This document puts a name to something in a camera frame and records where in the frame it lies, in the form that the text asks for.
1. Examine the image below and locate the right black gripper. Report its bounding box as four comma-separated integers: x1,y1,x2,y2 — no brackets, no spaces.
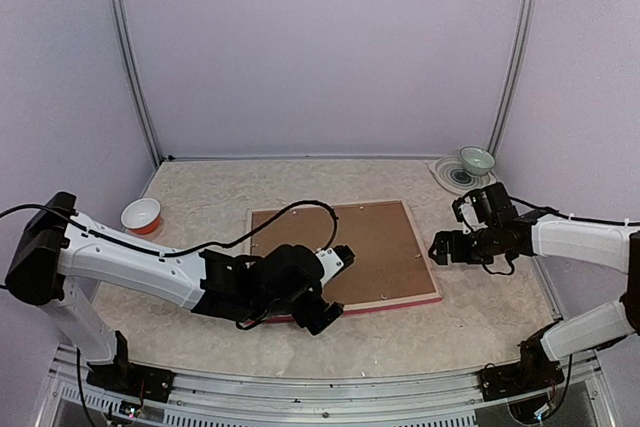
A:
429,224,501,265

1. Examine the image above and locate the pink wooden picture frame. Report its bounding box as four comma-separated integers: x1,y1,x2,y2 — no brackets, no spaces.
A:
244,199,445,323

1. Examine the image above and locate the brown cardboard backing board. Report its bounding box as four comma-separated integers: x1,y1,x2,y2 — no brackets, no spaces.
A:
249,201,436,306

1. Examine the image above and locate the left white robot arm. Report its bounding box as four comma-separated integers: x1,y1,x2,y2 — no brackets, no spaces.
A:
4,192,355,392

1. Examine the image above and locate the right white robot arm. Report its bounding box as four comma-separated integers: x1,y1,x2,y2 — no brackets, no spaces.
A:
429,183,639,391

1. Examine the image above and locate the white swirl pattern plate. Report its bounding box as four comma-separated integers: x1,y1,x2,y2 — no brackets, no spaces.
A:
428,157,497,196

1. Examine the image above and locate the pale green ceramic bowl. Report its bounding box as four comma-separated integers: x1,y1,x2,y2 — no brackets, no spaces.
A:
459,146,496,176

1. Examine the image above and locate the orange white bowl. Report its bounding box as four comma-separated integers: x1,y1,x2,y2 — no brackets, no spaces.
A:
120,198,161,235

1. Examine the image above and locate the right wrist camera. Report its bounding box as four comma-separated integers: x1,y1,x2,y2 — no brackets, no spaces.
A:
452,195,481,234

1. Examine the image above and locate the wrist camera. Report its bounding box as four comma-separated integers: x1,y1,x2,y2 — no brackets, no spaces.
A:
316,245,355,286
452,195,481,234

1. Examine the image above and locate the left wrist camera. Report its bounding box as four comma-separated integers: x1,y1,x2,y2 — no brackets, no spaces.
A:
316,245,355,286

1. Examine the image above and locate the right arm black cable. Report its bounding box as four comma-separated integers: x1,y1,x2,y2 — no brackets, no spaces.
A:
504,194,640,228

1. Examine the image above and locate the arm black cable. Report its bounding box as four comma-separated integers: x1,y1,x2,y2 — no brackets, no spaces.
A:
504,194,640,228
0,200,341,261

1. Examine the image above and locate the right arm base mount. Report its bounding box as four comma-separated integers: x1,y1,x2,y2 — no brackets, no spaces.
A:
478,338,565,402

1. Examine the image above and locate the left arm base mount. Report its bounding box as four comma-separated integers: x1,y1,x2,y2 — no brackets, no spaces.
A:
87,331,176,403

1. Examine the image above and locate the aluminium front rail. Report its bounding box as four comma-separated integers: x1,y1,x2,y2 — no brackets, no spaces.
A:
29,345,618,426

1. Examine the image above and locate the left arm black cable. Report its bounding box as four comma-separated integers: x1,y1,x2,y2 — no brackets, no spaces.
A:
0,200,341,261

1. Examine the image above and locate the right aluminium corner post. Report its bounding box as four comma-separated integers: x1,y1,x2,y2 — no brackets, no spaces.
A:
488,0,536,157

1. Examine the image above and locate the aluminium corner post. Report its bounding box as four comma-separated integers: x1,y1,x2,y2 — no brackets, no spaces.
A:
488,0,536,157
109,0,163,168

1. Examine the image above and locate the left aluminium corner post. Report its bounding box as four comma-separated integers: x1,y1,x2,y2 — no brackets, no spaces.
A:
109,0,163,168

